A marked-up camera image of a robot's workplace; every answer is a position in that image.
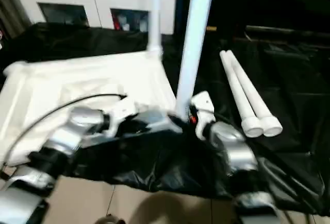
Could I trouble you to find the white plastic table leg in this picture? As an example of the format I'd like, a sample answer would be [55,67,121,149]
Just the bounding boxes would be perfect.
[225,50,283,137]
[146,0,164,55]
[175,0,217,119]
[219,50,264,138]

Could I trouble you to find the white plastic table top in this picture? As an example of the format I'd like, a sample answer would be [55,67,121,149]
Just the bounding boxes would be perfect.
[0,49,184,167]

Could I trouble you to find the black mat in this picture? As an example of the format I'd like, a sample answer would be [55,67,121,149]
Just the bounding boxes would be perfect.
[0,22,330,216]

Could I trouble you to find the black metal bar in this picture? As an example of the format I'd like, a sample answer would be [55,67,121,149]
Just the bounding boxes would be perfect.
[244,25,330,36]

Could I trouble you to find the grey curtain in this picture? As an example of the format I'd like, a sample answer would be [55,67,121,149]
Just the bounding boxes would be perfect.
[0,0,32,39]

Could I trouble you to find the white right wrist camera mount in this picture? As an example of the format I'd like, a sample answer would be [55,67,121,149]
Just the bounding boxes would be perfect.
[190,91,216,141]

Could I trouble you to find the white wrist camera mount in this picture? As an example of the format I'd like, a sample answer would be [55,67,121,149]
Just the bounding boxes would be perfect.
[190,91,216,141]
[104,97,140,137]

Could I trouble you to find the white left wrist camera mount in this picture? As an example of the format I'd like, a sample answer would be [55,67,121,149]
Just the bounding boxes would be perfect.
[104,97,140,137]

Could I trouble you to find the black left wrist camera cable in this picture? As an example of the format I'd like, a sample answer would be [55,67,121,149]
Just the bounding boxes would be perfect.
[3,93,128,166]

